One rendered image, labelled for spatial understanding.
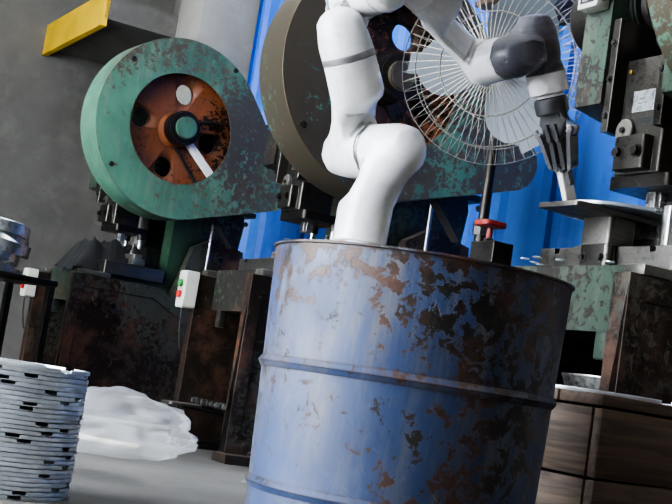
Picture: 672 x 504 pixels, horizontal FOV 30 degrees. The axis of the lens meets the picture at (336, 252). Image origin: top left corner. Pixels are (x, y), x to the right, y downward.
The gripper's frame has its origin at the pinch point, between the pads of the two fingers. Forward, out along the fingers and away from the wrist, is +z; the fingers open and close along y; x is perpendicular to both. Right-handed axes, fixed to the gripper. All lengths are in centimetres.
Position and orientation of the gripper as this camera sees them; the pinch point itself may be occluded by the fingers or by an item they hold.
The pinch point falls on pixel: (566, 186)
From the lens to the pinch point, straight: 285.9
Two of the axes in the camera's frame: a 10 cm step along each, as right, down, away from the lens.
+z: 2.1, 9.7, 1.2
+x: 8.3, -2.4, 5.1
